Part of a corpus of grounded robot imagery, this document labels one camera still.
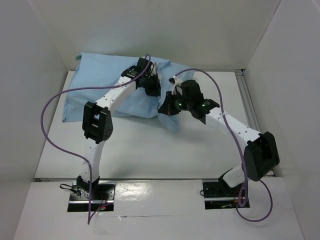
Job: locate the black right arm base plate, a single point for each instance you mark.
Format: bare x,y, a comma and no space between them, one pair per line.
219,196

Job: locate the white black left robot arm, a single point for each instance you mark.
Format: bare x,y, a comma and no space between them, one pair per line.
97,120

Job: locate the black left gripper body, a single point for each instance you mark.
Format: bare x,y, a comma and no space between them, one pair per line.
150,85

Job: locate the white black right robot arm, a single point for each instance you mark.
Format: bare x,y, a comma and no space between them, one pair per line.
213,116

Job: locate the light blue pillowcase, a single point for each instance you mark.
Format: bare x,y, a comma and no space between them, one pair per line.
96,72

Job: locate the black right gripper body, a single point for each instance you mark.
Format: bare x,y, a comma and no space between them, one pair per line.
166,106

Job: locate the aluminium frame rail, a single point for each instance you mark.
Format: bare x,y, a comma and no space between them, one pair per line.
250,100

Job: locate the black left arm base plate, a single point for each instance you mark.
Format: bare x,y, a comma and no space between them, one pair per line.
102,198

